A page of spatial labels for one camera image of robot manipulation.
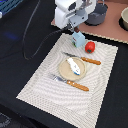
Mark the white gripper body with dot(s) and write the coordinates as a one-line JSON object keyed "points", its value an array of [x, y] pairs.
{"points": [[72, 13]]}

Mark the red toy tomato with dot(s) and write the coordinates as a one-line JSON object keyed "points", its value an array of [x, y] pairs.
{"points": [[90, 47]]}

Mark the light blue toy carton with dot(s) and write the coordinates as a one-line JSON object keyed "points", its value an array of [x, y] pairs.
{"points": [[78, 39]]}

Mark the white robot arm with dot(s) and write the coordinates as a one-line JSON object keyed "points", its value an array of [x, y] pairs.
{"points": [[71, 13]]}

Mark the large grey pot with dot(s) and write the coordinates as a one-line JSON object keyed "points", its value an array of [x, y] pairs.
{"points": [[98, 15]]}

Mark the beige bowl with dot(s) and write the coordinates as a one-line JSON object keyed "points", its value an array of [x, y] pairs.
{"points": [[124, 16]]}

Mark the round beige plate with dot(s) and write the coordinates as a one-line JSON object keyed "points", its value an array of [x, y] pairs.
{"points": [[66, 72]]}

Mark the beige woven placemat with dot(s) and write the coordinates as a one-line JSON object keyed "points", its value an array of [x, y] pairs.
{"points": [[77, 107]]}

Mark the knife with wooden handle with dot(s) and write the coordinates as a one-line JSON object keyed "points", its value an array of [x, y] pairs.
{"points": [[84, 58]]}

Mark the fork with wooden handle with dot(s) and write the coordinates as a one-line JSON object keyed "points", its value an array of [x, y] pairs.
{"points": [[76, 85]]}

